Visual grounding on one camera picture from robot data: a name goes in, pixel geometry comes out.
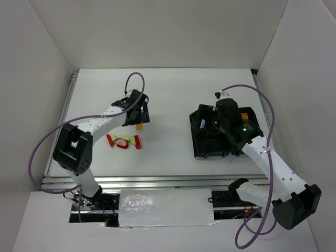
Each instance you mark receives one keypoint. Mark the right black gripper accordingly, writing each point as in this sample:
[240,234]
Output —
[219,126]

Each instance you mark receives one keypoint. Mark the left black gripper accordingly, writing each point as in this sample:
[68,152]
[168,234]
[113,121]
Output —
[140,117]

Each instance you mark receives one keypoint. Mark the red lego bar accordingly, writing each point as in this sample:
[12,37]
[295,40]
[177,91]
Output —
[110,140]
[137,142]

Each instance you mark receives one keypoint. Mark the orange lego plate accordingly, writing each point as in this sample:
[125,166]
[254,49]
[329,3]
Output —
[244,117]

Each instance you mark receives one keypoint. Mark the light green lego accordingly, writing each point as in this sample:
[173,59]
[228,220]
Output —
[113,138]
[130,139]

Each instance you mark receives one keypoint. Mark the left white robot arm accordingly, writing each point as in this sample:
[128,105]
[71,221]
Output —
[74,147]

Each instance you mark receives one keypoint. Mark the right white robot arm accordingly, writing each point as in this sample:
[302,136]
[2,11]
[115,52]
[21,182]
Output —
[293,199]

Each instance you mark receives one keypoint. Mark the black four-compartment tray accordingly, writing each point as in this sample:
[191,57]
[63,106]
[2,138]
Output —
[215,143]

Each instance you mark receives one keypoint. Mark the red flower lego piece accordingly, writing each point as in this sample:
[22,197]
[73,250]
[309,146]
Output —
[122,143]

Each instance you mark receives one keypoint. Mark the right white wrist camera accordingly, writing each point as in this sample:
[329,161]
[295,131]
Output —
[221,95]

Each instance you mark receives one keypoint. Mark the aluminium front rail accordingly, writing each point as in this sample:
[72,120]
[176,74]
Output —
[155,182]

